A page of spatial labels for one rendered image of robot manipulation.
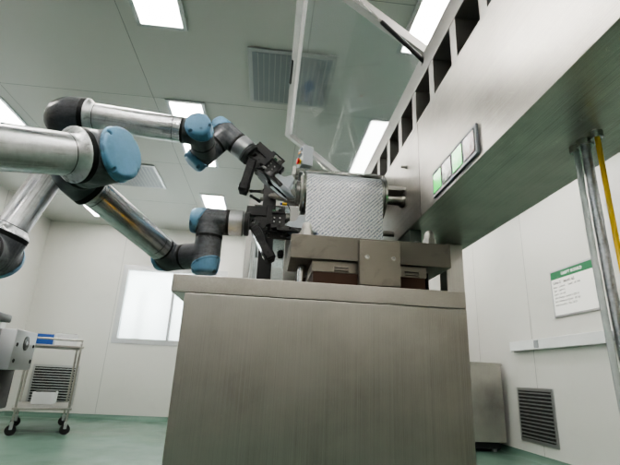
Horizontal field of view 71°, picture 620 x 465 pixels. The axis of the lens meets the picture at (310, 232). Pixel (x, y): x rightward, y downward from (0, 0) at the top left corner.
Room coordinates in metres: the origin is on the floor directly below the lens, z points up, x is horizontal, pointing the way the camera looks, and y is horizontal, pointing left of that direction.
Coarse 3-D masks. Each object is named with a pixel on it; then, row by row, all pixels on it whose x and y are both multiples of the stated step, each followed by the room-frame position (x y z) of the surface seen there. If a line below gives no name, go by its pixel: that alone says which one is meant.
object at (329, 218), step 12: (312, 204) 1.22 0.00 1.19; (324, 204) 1.23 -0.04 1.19; (336, 204) 1.23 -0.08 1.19; (348, 204) 1.23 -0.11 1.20; (360, 204) 1.23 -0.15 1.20; (372, 204) 1.24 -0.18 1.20; (312, 216) 1.22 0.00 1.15; (324, 216) 1.23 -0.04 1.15; (336, 216) 1.23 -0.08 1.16; (348, 216) 1.23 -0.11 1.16; (360, 216) 1.23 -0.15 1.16; (372, 216) 1.24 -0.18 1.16; (324, 228) 1.23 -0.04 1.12; (336, 228) 1.23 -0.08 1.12; (348, 228) 1.23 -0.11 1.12; (360, 228) 1.23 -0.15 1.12; (372, 228) 1.24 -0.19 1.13
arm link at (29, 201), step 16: (32, 176) 1.17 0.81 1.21; (48, 176) 1.17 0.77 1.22; (16, 192) 1.18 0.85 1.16; (32, 192) 1.17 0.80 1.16; (48, 192) 1.19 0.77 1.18; (16, 208) 1.16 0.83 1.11; (32, 208) 1.18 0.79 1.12; (0, 224) 1.15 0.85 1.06; (16, 224) 1.17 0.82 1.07; (32, 224) 1.21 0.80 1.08; (16, 240) 1.17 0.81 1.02; (0, 256) 1.14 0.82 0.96; (16, 256) 1.20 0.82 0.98; (0, 272) 1.20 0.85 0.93
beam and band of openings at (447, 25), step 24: (456, 0) 0.86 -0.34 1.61; (480, 0) 0.75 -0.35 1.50; (456, 24) 0.88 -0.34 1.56; (432, 48) 1.03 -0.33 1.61; (456, 48) 0.88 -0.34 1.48; (432, 72) 1.04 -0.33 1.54; (408, 96) 1.25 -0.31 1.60; (432, 96) 1.05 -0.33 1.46; (408, 120) 1.34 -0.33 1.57; (384, 144) 1.56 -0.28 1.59; (384, 168) 1.64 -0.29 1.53
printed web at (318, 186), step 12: (312, 180) 1.22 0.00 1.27; (324, 180) 1.23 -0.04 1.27; (336, 180) 1.23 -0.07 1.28; (348, 180) 1.24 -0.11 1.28; (360, 180) 1.25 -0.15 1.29; (372, 180) 1.25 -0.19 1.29; (312, 192) 1.22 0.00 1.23; (324, 192) 1.23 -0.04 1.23; (336, 192) 1.23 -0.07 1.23; (348, 192) 1.23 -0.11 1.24; (360, 192) 1.23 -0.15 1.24; (372, 192) 1.24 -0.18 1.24
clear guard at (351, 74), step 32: (320, 0) 1.19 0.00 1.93; (320, 32) 1.32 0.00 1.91; (352, 32) 1.23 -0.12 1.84; (384, 32) 1.15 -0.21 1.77; (320, 64) 1.48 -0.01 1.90; (352, 64) 1.36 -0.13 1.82; (384, 64) 1.27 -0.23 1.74; (416, 64) 1.18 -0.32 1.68; (320, 96) 1.67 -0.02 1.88; (352, 96) 1.53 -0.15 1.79; (384, 96) 1.41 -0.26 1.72; (320, 128) 1.90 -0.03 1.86; (352, 128) 1.72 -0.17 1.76; (384, 128) 1.58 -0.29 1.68; (352, 160) 1.96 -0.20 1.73
